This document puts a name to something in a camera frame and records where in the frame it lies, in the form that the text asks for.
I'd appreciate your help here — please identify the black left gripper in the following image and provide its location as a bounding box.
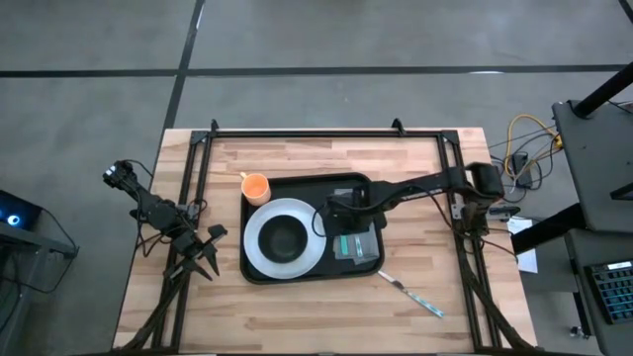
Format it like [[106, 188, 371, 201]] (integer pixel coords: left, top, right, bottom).
[[166, 227, 221, 283]]

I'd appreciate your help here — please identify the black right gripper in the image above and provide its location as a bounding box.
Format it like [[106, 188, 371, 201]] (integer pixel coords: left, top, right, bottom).
[[324, 186, 388, 238]]

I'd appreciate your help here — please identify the grey napkin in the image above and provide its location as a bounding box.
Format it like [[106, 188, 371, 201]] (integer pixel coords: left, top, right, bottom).
[[331, 224, 382, 267]]

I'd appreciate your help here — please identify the white round plate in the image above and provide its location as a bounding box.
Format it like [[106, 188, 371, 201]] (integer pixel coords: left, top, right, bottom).
[[242, 197, 327, 281]]

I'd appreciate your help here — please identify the black round bowl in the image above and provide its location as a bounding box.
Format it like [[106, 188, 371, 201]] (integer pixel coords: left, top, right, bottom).
[[256, 214, 309, 264]]

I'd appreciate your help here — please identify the orange plastic cup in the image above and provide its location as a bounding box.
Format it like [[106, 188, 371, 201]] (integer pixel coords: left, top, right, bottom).
[[238, 171, 272, 208]]

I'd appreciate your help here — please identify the black rectangular tray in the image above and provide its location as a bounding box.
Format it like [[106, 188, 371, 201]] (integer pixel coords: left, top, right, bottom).
[[239, 172, 387, 286]]

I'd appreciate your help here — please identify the black power adapter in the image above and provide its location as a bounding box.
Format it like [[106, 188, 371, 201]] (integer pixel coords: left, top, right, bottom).
[[511, 151, 534, 189]]

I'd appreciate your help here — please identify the grey metal stand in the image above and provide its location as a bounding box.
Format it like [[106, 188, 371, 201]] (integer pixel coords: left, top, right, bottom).
[[0, 207, 80, 356]]

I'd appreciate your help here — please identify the white paper sheet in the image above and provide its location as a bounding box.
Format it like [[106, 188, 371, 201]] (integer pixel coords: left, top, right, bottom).
[[506, 216, 539, 275]]

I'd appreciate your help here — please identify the computer with blue light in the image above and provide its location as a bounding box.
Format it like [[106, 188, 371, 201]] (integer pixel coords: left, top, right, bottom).
[[0, 190, 44, 231]]

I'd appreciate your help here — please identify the black diagonal bar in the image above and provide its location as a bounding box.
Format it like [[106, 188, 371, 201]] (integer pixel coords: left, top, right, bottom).
[[511, 202, 586, 256]]

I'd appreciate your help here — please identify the black cart top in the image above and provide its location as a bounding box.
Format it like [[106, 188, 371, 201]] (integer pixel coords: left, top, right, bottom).
[[551, 98, 633, 233]]

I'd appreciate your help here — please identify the black keyboard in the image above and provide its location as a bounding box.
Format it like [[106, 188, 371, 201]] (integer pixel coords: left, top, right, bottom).
[[587, 259, 633, 325]]

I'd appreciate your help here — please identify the black slanted pole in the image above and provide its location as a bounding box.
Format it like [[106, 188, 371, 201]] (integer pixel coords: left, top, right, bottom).
[[573, 61, 633, 119]]

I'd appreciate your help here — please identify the dark desk under keyboard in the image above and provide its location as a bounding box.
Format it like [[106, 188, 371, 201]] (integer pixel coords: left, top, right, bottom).
[[563, 229, 633, 356]]

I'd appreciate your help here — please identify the black aluminium table frame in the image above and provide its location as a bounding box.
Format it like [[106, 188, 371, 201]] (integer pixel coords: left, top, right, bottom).
[[118, 118, 540, 355]]

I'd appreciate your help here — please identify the knife with patterned handle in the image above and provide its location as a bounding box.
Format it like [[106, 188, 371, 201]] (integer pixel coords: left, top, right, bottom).
[[378, 270, 445, 318]]

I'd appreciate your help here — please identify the yellow cable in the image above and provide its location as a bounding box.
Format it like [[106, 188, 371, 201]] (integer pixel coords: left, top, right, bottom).
[[503, 114, 563, 179]]

